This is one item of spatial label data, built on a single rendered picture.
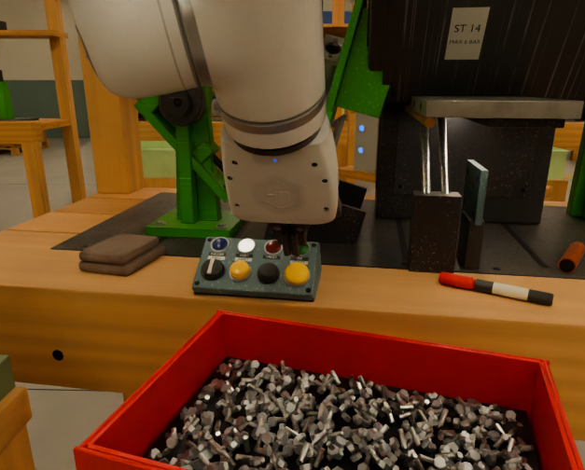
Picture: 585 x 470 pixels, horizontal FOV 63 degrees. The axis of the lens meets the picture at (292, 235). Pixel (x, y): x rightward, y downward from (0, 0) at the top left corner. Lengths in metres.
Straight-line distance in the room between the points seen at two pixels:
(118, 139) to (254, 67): 0.97
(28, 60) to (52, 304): 11.75
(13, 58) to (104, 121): 11.27
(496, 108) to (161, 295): 0.44
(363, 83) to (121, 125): 0.70
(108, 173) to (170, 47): 1.00
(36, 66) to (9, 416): 11.82
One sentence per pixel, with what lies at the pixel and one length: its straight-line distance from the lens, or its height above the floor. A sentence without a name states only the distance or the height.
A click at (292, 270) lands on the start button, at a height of 0.94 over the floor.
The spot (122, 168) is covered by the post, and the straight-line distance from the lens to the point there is 1.28.
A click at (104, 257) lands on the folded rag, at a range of 0.68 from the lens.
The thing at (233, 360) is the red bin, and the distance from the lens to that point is 0.51.
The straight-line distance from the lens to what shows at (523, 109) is 0.58.
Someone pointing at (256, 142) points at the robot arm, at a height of 1.11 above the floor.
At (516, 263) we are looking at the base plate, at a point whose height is 0.90.
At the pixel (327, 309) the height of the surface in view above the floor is 0.90.
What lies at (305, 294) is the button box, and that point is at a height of 0.91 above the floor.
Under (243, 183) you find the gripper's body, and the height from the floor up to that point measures 1.06.
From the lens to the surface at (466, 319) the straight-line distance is 0.57.
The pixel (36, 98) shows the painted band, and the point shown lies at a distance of 12.33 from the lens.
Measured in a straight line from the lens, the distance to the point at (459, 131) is 0.92.
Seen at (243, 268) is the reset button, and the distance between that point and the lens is 0.58.
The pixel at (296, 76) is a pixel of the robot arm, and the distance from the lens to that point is 0.33.
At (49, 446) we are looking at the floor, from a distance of 1.91.
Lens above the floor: 1.15
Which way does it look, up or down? 18 degrees down
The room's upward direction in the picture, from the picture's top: straight up
